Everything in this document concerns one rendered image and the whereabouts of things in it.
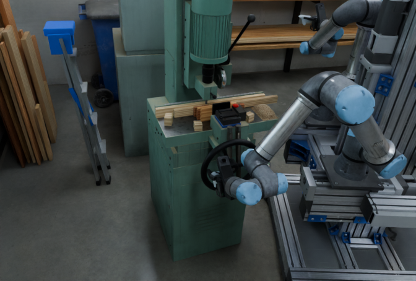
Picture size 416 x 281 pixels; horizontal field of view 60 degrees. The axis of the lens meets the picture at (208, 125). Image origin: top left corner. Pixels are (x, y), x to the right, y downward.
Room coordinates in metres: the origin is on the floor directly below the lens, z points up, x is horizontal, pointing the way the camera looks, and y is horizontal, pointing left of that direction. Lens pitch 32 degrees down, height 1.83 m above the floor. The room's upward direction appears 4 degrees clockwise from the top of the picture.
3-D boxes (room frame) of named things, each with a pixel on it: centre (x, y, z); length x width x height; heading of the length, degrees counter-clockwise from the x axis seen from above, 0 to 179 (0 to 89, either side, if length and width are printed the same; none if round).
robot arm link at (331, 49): (2.07, -0.68, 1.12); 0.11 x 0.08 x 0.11; 106
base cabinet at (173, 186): (1.69, 0.06, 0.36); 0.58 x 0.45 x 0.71; 23
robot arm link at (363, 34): (1.82, -0.77, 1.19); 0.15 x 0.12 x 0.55; 106
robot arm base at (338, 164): (1.29, -0.66, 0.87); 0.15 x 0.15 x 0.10
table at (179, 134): (1.50, -0.07, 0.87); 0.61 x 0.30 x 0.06; 113
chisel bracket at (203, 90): (1.60, 0.02, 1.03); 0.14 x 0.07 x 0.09; 23
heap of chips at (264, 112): (1.62, -0.29, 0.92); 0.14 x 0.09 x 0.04; 23
